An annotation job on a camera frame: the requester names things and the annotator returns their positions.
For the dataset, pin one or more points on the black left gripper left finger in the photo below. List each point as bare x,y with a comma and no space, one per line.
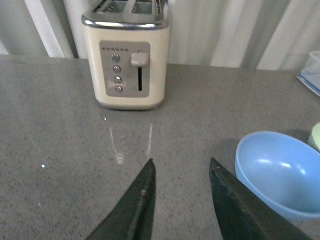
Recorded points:
132,217

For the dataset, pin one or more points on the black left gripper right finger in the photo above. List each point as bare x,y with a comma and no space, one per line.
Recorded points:
241,215

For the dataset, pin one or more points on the blue bowl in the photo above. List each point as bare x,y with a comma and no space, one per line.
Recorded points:
282,171

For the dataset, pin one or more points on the green bowl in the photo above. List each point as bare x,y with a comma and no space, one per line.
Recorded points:
314,137

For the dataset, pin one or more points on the clear plastic container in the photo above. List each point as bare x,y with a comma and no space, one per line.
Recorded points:
310,74

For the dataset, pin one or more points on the cream toaster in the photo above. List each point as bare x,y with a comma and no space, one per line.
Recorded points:
127,43

